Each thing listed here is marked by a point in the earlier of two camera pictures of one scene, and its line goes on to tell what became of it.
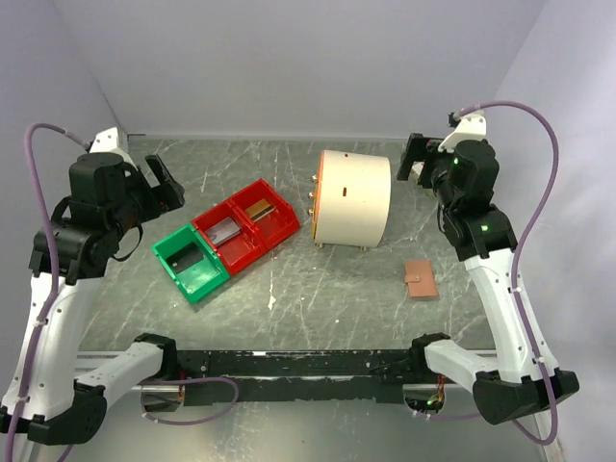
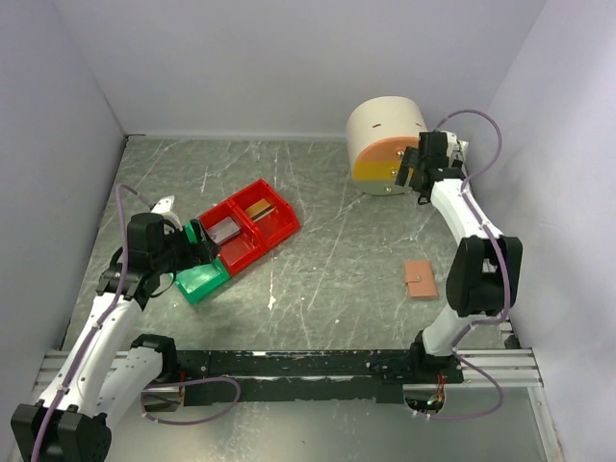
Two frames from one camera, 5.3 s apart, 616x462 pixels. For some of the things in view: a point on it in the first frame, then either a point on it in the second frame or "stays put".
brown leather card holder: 421,278 stays put
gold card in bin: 259,210 stays put
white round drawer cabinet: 349,200 -> 377,129
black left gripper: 162,197 -> 204,251
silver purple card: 223,231 stays put
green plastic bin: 191,263 stays put
